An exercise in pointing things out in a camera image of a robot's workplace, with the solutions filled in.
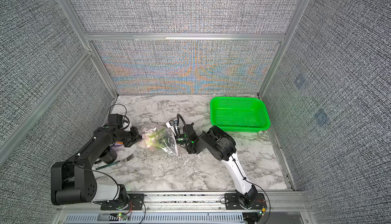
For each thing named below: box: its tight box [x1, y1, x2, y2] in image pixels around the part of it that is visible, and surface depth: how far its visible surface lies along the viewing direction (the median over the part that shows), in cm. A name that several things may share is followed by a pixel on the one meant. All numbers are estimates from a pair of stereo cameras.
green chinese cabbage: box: [143, 127, 167, 151], surface depth 87 cm
